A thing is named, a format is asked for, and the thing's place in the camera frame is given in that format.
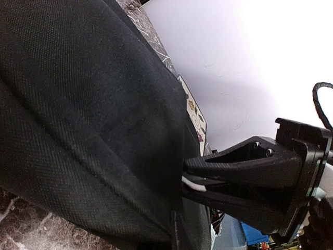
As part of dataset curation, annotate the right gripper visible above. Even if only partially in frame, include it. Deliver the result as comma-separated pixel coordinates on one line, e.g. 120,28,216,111
182,118,332,237

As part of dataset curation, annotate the black backpack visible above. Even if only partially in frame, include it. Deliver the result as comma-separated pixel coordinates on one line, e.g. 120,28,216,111
1,1,211,249

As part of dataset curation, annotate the floral ceramic tile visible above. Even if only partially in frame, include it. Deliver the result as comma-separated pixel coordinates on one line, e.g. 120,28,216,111
177,75,207,156

